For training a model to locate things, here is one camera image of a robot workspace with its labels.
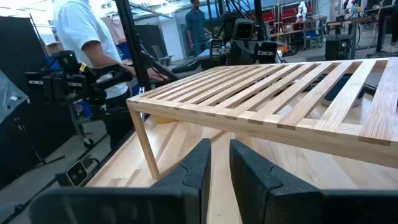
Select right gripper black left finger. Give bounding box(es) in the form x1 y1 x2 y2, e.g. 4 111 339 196
29 138 212 224

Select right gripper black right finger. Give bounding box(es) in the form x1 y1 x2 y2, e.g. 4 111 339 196
229 139 398 224

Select teal blue mug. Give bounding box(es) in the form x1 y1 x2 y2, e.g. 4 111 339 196
322 73 366 107

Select person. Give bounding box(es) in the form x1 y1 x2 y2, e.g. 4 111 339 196
185 0 212 57
52 0 170 150

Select black flat pad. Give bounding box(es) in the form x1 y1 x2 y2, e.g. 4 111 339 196
171 57 203 74

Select shelf with red bins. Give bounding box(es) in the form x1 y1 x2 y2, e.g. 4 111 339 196
264 2 327 50

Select white robot figure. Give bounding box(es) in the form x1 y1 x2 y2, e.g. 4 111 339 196
297 1 308 21

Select wooden slatted rack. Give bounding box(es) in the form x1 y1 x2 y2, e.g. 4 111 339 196
126 57 398 180

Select grey chair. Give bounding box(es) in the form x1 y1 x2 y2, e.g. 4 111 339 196
150 45 174 67

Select black computer box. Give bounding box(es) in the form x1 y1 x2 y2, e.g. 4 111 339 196
325 34 354 62

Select white faced power adapter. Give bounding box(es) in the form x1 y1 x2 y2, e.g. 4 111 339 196
55 159 100 187

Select wooden workbench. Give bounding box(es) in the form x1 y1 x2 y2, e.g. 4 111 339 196
326 14 398 60

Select blue bin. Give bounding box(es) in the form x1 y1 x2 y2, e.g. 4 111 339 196
116 42 133 60

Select pink hanging cloth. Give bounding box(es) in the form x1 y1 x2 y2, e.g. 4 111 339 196
101 15 127 44

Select grey wheeled stand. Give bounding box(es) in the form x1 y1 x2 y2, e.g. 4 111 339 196
68 101 96 149

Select clear plastic sheet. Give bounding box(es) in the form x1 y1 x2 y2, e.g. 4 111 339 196
0 70 30 125

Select black partition panel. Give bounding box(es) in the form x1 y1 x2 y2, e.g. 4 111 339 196
0 16 75 187

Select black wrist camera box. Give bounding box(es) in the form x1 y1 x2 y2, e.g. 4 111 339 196
232 17 255 41

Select black aluminium frame post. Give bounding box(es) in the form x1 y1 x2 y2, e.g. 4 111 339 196
114 0 180 91

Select black floor cable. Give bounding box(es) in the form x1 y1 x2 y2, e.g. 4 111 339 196
0 179 60 224

